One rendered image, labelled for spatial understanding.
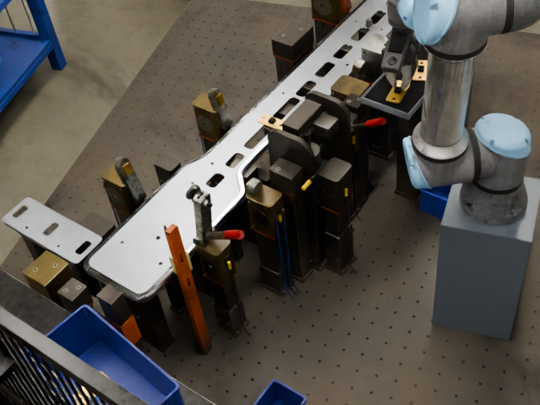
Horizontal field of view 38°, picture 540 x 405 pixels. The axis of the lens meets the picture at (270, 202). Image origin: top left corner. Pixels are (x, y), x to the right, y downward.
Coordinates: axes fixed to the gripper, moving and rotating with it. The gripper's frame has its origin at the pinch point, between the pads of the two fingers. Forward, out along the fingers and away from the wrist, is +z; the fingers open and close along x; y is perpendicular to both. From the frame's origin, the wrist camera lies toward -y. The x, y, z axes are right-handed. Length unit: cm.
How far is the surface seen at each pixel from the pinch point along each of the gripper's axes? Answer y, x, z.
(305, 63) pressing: 21.7, 37.1, 17.7
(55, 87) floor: 78, 213, 117
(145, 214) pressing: -49, 51, 18
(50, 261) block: -75, 60, 12
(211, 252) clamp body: -57, 25, 13
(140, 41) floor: 127, 192, 117
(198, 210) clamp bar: -56, 27, 0
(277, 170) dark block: -33.1, 18.9, 5.8
